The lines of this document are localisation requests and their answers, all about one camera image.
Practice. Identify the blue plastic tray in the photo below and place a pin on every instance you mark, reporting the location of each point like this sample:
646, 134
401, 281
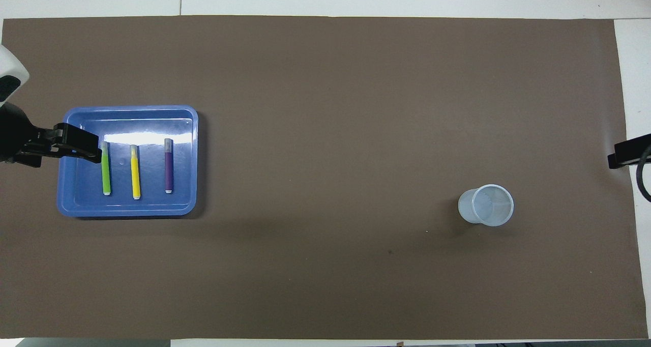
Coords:
81, 194

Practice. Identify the purple marker pen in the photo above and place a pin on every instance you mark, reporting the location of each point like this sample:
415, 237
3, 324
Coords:
169, 169

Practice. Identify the brown table mat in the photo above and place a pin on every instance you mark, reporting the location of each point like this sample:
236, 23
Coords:
325, 82

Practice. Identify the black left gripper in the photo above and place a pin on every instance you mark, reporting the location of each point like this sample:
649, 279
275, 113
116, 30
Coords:
15, 133

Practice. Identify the translucent plastic cup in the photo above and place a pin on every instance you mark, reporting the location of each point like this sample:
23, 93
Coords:
488, 207

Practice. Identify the yellow marker pen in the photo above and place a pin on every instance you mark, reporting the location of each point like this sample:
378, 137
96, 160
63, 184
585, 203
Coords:
135, 176

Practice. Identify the green marker pen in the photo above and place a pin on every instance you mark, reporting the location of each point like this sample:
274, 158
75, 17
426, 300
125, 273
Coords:
106, 176

